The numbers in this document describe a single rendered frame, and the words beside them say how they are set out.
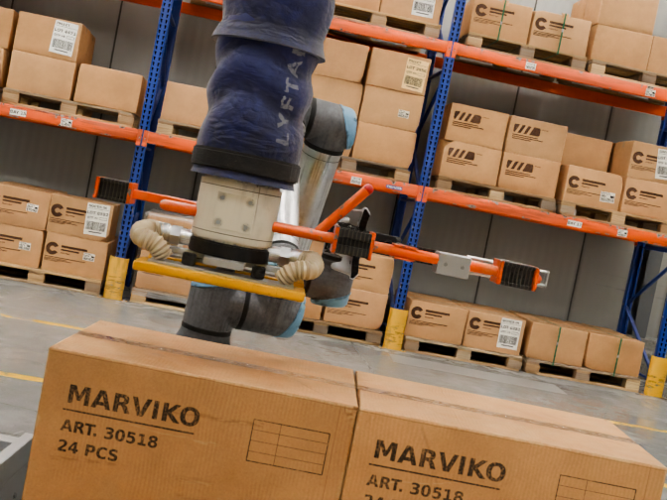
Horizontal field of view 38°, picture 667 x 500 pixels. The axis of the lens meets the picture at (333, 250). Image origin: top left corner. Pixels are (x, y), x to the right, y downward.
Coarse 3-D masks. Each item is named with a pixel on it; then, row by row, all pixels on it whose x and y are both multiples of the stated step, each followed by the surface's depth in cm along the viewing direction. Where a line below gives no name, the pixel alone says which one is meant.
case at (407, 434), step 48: (384, 384) 211; (384, 432) 183; (432, 432) 183; (480, 432) 183; (528, 432) 191; (576, 432) 200; (384, 480) 183; (432, 480) 183; (480, 480) 183; (528, 480) 183; (576, 480) 183; (624, 480) 183
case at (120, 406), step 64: (64, 384) 183; (128, 384) 183; (192, 384) 183; (256, 384) 185; (320, 384) 197; (64, 448) 183; (128, 448) 183; (192, 448) 183; (256, 448) 183; (320, 448) 183
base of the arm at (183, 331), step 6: (186, 324) 283; (180, 330) 285; (186, 330) 283; (192, 330) 281; (198, 330) 281; (204, 330) 281; (186, 336) 282; (192, 336) 281; (198, 336) 281; (204, 336) 281; (210, 336) 281; (216, 336) 282; (222, 336) 284; (228, 336) 287; (216, 342) 282; (222, 342) 284; (228, 342) 287
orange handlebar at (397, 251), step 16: (144, 192) 224; (176, 208) 197; (192, 208) 197; (288, 224) 199; (320, 240) 199; (400, 256) 200; (416, 256) 199; (432, 256) 200; (480, 272) 201; (496, 272) 200
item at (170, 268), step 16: (192, 256) 190; (160, 272) 186; (176, 272) 186; (192, 272) 186; (208, 272) 188; (224, 272) 191; (256, 272) 190; (240, 288) 187; (256, 288) 187; (272, 288) 187; (288, 288) 189
